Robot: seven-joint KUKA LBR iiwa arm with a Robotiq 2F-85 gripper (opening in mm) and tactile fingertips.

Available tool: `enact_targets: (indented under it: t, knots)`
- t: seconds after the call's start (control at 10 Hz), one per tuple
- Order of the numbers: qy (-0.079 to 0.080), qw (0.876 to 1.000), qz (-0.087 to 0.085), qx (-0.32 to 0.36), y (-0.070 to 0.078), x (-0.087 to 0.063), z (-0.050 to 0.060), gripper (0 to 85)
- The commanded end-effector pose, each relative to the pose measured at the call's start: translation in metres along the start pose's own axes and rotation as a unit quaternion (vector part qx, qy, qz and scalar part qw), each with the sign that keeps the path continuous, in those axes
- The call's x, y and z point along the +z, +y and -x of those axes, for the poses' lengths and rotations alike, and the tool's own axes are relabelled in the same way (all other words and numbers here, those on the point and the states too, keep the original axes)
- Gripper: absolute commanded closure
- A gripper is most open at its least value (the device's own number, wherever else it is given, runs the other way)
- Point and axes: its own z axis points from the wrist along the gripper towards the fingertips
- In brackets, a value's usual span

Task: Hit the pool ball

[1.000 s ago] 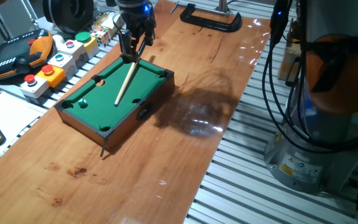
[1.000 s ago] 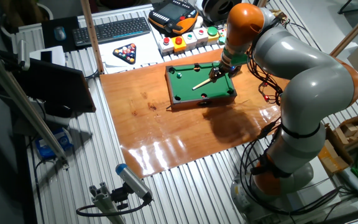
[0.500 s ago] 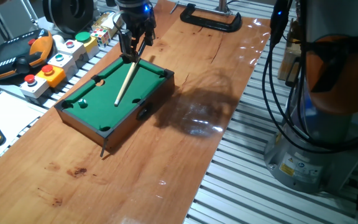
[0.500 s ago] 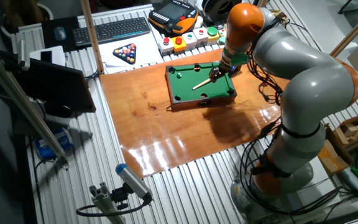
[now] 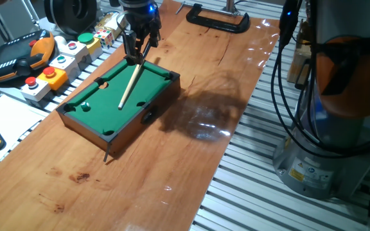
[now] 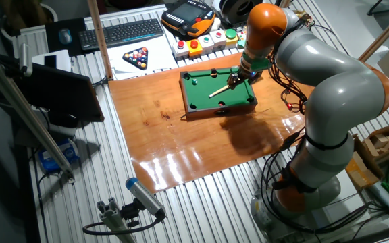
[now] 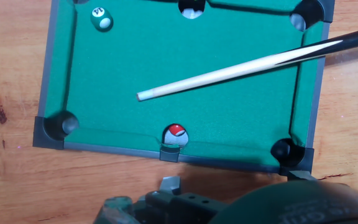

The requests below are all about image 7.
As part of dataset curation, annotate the green striped pool ball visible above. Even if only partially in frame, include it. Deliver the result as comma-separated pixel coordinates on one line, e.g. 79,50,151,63
89,6,114,33

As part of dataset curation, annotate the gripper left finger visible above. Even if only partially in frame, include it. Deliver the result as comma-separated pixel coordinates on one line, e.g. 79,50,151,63
93,175,229,224

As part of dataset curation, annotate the red striped pool ball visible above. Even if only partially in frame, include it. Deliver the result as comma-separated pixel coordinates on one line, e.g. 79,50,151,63
162,123,190,147

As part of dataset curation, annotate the wooden pool cue black butt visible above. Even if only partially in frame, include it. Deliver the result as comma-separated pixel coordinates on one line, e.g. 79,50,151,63
135,25,358,103

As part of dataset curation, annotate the white striped pool ball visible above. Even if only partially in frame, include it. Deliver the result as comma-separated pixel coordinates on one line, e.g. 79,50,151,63
181,7,204,20

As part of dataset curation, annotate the mini pool table green felt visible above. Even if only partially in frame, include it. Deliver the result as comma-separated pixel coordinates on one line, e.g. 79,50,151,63
32,0,336,177

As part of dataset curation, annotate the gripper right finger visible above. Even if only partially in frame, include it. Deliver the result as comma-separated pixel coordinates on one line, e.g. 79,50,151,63
287,169,358,200

